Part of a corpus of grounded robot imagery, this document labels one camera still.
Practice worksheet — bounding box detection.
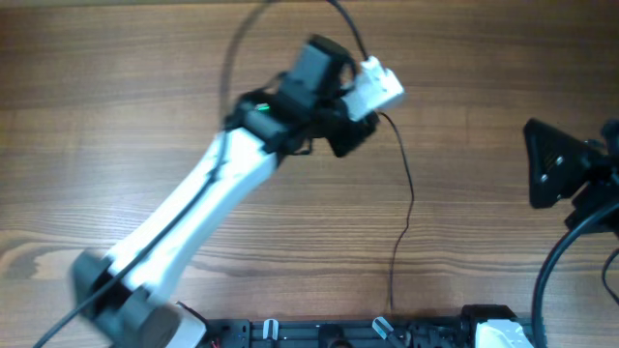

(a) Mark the black USB cable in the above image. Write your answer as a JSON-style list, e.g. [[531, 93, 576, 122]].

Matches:
[[376, 110, 416, 313]]

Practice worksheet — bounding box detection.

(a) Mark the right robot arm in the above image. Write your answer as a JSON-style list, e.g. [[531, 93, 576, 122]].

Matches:
[[523, 119, 618, 229]]

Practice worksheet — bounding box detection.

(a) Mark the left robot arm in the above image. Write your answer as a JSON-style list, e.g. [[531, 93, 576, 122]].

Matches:
[[72, 35, 404, 347]]

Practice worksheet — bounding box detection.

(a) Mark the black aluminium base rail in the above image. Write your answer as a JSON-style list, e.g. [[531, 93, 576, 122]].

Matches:
[[192, 304, 547, 348]]

